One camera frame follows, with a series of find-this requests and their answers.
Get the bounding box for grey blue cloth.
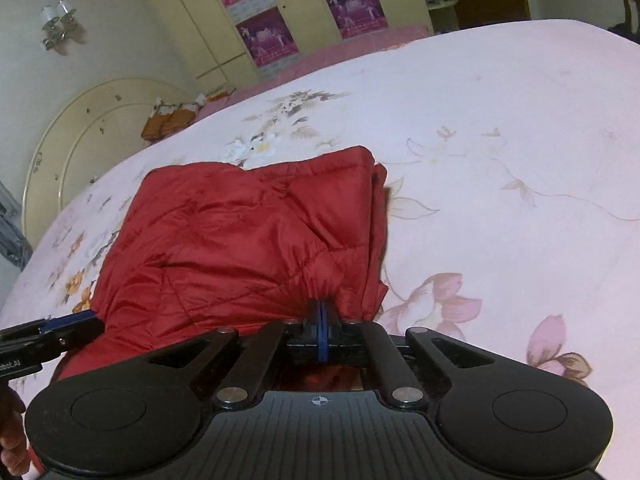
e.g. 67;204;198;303
0;180;35;267

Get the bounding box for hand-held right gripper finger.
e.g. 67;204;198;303
320;300;497;411
146;300;321;411

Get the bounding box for person's left hand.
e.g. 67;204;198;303
0;387;29;477

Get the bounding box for pink floral bed sheet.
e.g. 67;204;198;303
0;19;640;480

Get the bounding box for cream wardrobe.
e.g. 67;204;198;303
127;0;442;82

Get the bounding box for dark chair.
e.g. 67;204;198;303
606;0;640;44

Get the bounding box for red quilted jacket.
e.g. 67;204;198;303
52;145;392;392

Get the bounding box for cream arched headboard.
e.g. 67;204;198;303
22;77;202;250

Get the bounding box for chrome wall lamp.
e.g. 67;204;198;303
40;0;82;52

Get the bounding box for white wall shelf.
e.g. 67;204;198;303
421;0;460;37

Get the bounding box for orange patterned cloth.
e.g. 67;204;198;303
140;93;237;142

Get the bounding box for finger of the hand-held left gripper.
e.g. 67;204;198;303
0;309;99;344
0;317;106;363

